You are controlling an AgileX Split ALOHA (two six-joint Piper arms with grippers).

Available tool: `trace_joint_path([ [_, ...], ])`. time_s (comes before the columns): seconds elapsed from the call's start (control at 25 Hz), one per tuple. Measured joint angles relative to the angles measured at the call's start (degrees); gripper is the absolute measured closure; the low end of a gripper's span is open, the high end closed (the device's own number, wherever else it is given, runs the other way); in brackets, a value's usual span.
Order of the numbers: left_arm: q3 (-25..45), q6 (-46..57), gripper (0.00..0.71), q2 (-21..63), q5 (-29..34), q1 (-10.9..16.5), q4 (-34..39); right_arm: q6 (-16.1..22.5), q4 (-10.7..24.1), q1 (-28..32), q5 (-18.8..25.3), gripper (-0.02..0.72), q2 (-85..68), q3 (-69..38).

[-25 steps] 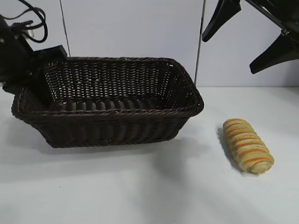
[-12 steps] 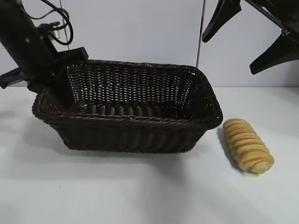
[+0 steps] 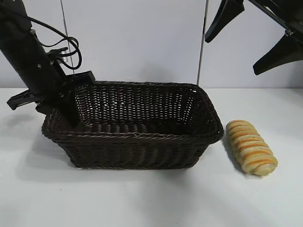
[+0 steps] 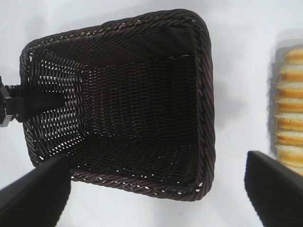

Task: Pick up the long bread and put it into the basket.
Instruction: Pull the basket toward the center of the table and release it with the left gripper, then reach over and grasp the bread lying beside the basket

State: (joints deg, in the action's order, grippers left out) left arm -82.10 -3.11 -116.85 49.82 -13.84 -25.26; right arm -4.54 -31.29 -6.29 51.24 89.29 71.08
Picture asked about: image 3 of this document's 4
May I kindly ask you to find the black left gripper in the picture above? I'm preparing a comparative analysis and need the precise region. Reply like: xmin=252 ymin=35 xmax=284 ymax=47
xmin=6 ymin=52 xmax=96 ymax=127

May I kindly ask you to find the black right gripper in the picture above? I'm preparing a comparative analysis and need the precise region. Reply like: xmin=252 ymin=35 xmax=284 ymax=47
xmin=204 ymin=0 xmax=303 ymax=77

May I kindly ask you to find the dark brown woven basket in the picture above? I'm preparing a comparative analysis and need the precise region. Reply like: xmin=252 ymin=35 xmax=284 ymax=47
xmin=41 ymin=80 xmax=224 ymax=170

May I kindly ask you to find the long striped bread loaf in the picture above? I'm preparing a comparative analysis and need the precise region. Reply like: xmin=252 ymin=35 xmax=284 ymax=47
xmin=225 ymin=119 xmax=279 ymax=177

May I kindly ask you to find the thin grey vertical rod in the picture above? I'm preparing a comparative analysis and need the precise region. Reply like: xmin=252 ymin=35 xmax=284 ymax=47
xmin=196 ymin=0 xmax=209 ymax=86
xmin=60 ymin=0 xmax=77 ymax=81

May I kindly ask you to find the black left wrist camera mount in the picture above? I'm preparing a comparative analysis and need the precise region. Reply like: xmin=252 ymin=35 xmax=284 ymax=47
xmin=46 ymin=46 xmax=70 ymax=70

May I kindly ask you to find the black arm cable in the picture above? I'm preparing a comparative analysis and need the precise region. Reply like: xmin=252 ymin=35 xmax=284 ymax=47
xmin=23 ymin=14 xmax=83 ymax=71

